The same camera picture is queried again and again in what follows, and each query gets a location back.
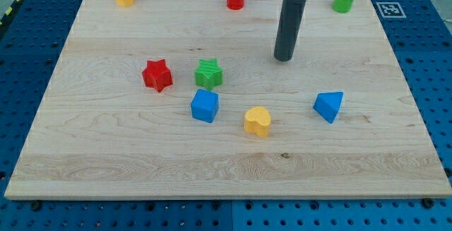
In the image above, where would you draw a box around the green star block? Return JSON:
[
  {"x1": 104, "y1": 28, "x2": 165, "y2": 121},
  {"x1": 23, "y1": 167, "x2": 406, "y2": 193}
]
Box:
[{"x1": 194, "y1": 59, "x2": 222, "y2": 90}]

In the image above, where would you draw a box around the red star block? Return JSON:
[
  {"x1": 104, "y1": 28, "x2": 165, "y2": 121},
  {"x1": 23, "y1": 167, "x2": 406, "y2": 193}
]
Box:
[{"x1": 142, "y1": 59, "x2": 173, "y2": 93}]

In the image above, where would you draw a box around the blue cube block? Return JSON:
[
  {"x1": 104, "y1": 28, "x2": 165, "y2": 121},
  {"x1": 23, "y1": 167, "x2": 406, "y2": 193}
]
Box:
[{"x1": 191, "y1": 89, "x2": 219, "y2": 123}]

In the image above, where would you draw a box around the yellow heart block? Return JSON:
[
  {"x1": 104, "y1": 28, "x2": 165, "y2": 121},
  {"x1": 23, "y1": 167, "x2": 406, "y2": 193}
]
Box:
[{"x1": 244, "y1": 106, "x2": 271, "y2": 137}]

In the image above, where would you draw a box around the wooden board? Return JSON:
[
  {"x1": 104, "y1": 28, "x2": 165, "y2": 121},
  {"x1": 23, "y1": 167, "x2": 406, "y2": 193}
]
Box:
[{"x1": 5, "y1": 0, "x2": 451, "y2": 201}]

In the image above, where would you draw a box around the blue triangular prism block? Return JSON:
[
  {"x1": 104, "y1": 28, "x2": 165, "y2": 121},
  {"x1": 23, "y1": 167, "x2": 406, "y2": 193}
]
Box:
[{"x1": 313, "y1": 91, "x2": 344, "y2": 124}]

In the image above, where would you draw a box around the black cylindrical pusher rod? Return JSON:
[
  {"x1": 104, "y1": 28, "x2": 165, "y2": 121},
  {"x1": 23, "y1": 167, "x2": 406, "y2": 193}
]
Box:
[{"x1": 273, "y1": 0, "x2": 306, "y2": 61}]

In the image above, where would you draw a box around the green cylinder block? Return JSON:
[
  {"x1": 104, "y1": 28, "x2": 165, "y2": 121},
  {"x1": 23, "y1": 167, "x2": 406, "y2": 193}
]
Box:
[{"x1": 332, "y1": 0, "x2": 354, "y2": 13}]

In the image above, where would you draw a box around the fiducial marker tag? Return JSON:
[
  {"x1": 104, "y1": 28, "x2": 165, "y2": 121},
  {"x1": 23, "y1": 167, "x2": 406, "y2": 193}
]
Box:
[{"x1": 376, "y1": 1, "x2": 406, "y2": 18}]

